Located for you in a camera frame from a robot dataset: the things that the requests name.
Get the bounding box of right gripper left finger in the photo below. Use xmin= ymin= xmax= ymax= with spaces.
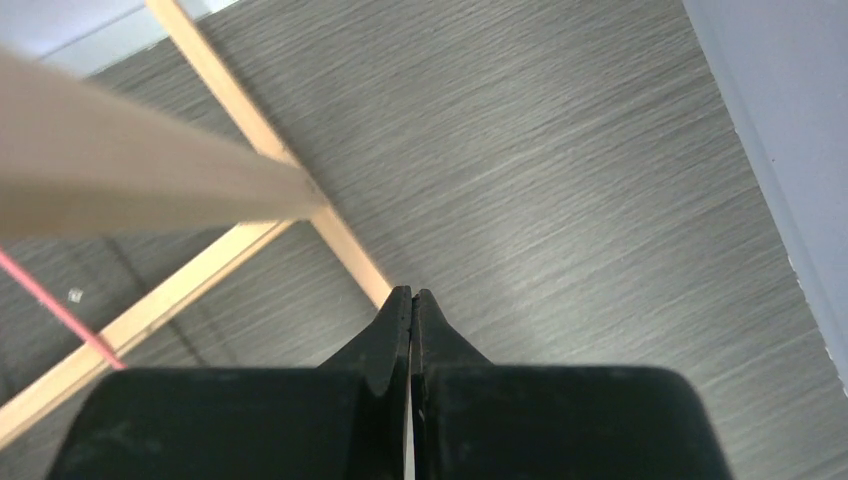
xmin=49 ymin=286 xmax=412 ymax=479

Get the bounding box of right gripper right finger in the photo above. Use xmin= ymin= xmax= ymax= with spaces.
xmin=410 ymin=290 xmax=732 ymax=479

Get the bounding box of pink hanger of red garment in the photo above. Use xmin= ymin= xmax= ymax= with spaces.
xmin=1 ymin=250 xmax=127 ymax=370

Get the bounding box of wooden clothes rack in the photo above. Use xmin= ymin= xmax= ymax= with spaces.
xmin=1 ymin=1 xmax=391 ymax=446

